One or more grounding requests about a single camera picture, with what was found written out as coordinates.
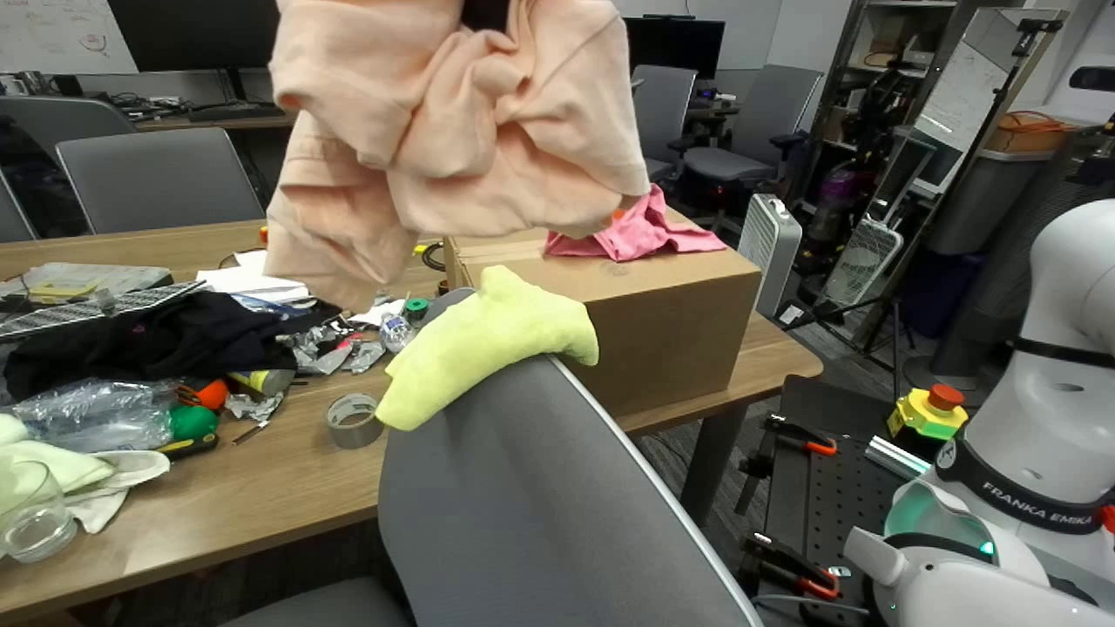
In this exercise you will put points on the black clothing pile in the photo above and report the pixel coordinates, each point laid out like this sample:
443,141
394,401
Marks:
192,334

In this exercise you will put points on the clear glass cup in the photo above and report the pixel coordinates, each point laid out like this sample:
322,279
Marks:
32,517

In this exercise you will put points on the brown cardboard box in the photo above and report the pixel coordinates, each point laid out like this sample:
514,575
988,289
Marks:
670,326

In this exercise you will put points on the pink t-shirt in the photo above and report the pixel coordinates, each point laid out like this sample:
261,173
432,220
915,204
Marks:
636,232

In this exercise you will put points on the grey chair at table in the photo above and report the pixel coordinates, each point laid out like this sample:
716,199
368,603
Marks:
160,179

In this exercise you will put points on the peach t-shirt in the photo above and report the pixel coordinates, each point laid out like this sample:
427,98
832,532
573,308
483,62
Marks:
415,124

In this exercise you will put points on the orange handled pliers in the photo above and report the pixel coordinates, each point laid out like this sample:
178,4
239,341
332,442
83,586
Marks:
800,435

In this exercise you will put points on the grey office chair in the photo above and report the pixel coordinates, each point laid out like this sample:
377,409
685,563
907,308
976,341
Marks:
523,505

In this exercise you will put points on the grey tape roll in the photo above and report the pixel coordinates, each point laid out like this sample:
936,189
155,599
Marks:
353,421

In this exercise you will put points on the yellow emergency stop button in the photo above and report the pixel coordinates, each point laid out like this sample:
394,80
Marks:
930,411

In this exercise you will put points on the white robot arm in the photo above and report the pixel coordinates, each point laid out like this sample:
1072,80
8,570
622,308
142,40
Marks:
1013,524

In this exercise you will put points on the white space heater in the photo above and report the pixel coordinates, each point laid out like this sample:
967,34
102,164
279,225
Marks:
771,240

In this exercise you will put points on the wooden table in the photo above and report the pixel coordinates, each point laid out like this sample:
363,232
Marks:
293,481

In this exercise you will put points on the yellow-green towel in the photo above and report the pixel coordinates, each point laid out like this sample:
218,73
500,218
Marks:
497,326

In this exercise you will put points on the clear plastic bottle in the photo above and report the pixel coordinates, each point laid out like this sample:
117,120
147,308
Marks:
102,414

